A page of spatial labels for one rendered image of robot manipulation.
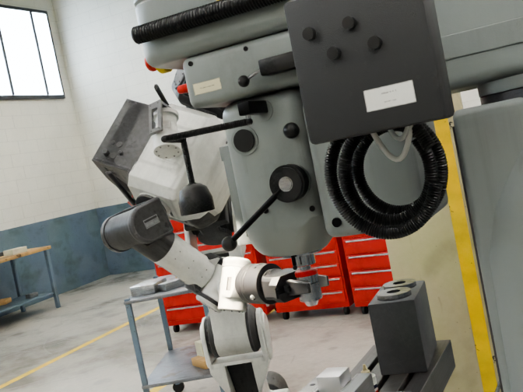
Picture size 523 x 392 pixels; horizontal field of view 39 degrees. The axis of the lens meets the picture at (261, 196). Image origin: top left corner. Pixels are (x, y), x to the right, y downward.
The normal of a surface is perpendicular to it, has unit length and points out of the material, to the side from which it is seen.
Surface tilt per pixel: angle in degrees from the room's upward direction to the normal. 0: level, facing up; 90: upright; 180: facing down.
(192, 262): 99
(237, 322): 81
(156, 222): 83
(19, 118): 90
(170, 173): 59
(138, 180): 96
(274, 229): 108
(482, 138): 90
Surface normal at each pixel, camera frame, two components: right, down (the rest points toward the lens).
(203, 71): -0.41, 0.13
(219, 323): -0.15, -0.07
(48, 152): 0.89, -0.15
